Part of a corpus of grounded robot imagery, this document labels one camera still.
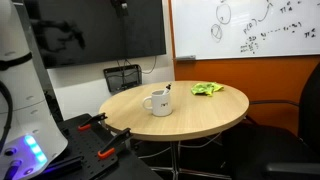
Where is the white pen black cap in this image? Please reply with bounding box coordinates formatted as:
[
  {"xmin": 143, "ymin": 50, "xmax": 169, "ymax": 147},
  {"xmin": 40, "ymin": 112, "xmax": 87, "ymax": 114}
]
[{"xmin": 162, "ymin": 83, "xmax": 171, "ymax": 95}]

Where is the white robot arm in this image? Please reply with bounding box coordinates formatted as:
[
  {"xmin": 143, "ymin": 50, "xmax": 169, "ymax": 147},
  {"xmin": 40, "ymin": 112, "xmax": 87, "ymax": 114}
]
[{"xmin": 0, "ymin": 0, "xmax": 68, "ymax": 180}]

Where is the white ceramic mug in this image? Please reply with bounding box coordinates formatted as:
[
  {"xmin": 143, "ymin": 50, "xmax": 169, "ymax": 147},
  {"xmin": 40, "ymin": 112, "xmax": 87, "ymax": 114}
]
[{"xmin": 142, "ymin": 90, "xmax": 172, "ymax": 117}]

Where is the round wooden table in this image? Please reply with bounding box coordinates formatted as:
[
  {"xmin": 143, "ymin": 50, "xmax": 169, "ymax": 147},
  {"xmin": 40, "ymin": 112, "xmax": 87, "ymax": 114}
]
[{"xmin": 99, "ymin": 81, "xmax": 249, "ymax": 180}]

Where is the yellow green cloth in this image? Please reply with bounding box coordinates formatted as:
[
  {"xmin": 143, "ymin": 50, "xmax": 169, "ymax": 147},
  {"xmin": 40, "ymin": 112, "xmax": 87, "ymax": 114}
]
[{"xmin": 191, "ymin": 82, "xmax": 223, "ymax": 96}]

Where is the black clamp orange tip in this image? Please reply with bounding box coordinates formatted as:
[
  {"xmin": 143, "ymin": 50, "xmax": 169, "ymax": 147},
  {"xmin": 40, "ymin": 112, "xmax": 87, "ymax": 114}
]
[{"xmin": 97, "ymin": 128, "xmax": 132, "ymax": 160}]

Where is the white whiteboard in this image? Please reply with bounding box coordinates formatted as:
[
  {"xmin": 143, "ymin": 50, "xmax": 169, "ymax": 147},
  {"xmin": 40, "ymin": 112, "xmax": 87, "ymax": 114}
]
[{"xmin": 171, "ymin": 0, "xmax": 320, "ymax": 60}]

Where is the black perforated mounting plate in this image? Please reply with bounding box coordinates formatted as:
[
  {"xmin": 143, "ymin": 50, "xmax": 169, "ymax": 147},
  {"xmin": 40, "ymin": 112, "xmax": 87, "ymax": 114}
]
[{"xmin": 39, "ymin": 114, "xmax": 162, "ymax": 180}]

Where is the black office chair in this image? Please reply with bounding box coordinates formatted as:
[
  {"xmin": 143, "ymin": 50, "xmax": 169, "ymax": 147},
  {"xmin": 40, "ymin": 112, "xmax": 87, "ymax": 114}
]
[{"xmin": 222, "ymin": 64, "xmax": 320, "ymax": 180}]

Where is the black mesh wall basket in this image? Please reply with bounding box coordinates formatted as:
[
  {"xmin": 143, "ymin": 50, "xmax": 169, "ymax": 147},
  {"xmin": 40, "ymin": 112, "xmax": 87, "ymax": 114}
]
[{"xmin": 103, "ymin": 64, "xmax": 142, "ymax": 93}]

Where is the black wall monitor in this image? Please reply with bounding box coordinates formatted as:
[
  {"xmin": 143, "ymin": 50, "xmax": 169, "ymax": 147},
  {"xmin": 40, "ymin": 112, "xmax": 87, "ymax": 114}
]
[{"xmin": 24, "ymin": 0, "xmax": 166, "ymax": 69}]

